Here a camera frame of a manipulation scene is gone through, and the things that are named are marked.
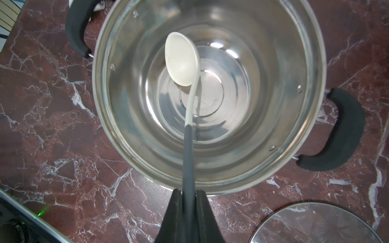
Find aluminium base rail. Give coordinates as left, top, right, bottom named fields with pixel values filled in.
left=1, top=190, right=71, bottom=243

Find cream spoon grey handle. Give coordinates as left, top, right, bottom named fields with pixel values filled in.
left=165, top=32, right=201, bottom=243

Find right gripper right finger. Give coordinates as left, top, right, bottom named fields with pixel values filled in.
left=195, top=190, right=225, bottom=243

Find glass pot lid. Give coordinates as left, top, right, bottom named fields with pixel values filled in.
left=249, top=202, right=382, bottom=243

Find stainless steel pot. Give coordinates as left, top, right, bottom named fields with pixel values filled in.
left=65, top=1, right=365, bottom=196

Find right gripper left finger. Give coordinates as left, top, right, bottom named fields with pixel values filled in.
left=155, top=189, right=182, bottom=243

